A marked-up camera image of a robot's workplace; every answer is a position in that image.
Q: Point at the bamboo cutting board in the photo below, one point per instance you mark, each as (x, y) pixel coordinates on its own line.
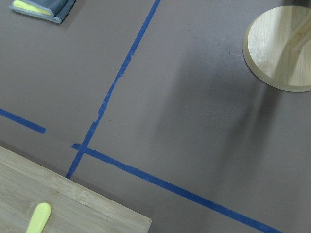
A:
(75, 209)

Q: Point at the yellow plastic knife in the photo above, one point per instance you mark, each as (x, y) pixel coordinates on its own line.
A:
(39, 218)

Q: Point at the grey folded cloth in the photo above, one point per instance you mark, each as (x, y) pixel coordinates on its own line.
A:
(51, 10)

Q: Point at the wooden mug tree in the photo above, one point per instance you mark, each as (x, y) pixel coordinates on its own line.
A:
(277, 48)

